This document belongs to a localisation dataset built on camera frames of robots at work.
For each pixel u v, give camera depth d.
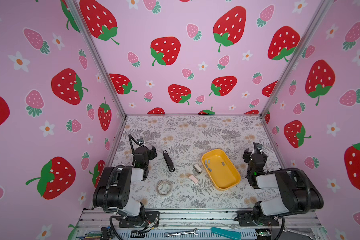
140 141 0.81
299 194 0.45
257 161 0.75
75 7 0.68
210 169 0.92
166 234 0.70
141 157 0.72
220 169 0.92
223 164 0.93
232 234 0.70
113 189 0.46
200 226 0.73
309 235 0.69
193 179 0.85
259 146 0.78
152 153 0.88
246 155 0.86
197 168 0.89
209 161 0.95
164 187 0.84
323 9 0.69
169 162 0.94
